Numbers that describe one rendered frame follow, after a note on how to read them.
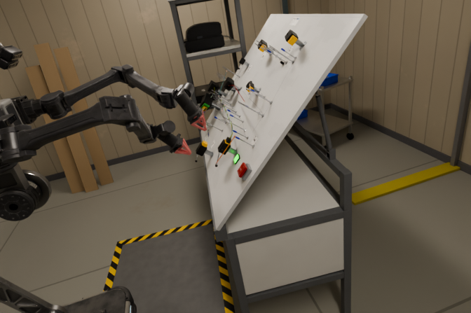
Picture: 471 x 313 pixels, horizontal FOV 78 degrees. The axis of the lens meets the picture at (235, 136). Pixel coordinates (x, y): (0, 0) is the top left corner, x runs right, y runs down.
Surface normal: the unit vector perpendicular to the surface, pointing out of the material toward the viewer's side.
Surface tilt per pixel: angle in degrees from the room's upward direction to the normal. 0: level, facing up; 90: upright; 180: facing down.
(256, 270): 90
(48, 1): 90
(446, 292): 0
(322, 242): 90
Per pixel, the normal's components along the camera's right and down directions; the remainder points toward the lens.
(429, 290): -0.15, -0.90
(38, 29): 0.27, 0.36
